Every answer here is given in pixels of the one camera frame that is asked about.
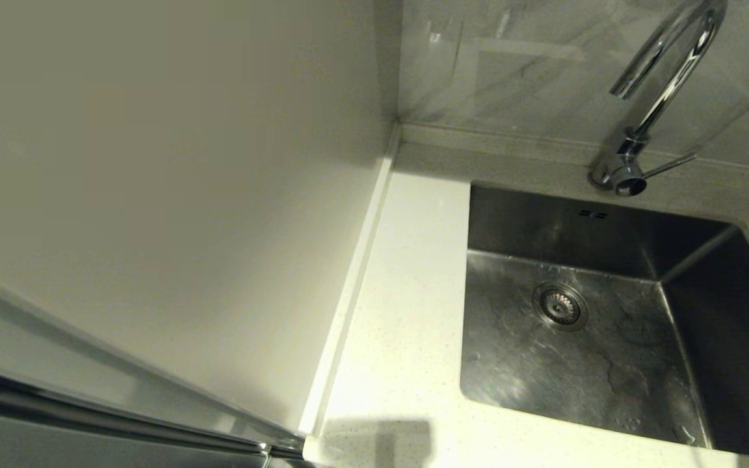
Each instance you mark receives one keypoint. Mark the white appliance side panel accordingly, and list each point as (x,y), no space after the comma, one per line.
(153,162)

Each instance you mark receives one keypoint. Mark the grey steel appliance door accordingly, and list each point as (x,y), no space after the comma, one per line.
(23,442)

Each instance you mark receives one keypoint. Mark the stainless steel sink basin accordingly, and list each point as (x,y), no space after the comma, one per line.
(576,383)

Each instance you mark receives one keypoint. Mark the white edge trim strip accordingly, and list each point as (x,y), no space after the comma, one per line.
(348,292)

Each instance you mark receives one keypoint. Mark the chrome gooseneck faucet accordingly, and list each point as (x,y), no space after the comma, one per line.
(673,78)

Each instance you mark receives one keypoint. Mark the round metal drain strainer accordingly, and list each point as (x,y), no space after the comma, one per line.
(560,305)

